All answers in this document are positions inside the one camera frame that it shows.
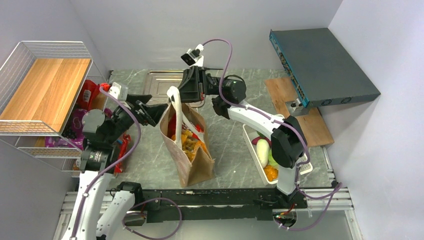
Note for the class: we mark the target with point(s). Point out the burlap grocery bag pink print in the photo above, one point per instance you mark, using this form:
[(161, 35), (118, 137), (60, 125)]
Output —
[(202, 168)]

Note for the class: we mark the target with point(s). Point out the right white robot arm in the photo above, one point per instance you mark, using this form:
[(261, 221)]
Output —
[(231, 104)]

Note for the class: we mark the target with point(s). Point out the white eggplant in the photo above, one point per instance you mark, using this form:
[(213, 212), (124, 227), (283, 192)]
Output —
[(262, 151)]

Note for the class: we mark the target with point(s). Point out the white perforated plastic basket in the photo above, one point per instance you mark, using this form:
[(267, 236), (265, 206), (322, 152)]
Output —
[(287, 150)]

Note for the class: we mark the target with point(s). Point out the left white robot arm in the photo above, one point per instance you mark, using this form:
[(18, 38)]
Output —
[(99, 157)]

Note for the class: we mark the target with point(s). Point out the colourful snack pack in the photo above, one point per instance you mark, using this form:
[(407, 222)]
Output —
[(123, 143)]

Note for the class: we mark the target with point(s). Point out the red candy bag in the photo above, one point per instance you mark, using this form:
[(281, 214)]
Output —
[(171, 129)]

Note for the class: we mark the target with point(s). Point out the orange handle screwdriver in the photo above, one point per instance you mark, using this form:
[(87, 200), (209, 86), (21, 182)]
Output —
[(212, 69)]

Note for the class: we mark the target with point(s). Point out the purple snack bag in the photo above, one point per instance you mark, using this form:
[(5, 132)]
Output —
[(72, 135)]

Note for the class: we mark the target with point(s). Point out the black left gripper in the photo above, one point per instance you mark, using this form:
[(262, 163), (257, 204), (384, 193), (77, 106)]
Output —
[(152, 113)]

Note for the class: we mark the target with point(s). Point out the orange ginger root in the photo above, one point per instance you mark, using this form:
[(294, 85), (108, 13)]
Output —
[(271, 173)]

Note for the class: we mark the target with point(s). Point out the small red snack bag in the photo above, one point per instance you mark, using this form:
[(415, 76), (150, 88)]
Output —
[(88, 93)]

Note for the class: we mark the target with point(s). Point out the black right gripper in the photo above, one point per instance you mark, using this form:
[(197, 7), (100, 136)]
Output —
[(189, 88)]

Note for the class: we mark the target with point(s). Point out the blue grey network switch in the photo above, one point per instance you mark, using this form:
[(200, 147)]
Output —
[(320, 69)]

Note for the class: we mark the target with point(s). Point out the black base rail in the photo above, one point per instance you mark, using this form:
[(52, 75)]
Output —
[(160, 205)]

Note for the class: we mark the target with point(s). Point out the magenta sweet potato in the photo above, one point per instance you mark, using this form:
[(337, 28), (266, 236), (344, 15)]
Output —
[(255, 141)]

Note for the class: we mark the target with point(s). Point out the silver metal tray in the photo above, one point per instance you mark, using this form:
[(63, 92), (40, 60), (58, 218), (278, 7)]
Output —
[(157, 83)]

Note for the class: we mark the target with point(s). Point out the white wire shelf rack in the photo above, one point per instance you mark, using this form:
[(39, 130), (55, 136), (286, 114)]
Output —
[(39, 85)]

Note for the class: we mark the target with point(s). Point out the wooden board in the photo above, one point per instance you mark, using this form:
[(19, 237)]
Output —
[(314, 128)]

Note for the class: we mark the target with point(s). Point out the orange snack bag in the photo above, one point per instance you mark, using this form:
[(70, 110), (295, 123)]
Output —
[(190, 146)]

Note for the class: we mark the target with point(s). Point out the green cabbage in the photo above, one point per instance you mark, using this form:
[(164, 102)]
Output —
[(271, 160)]

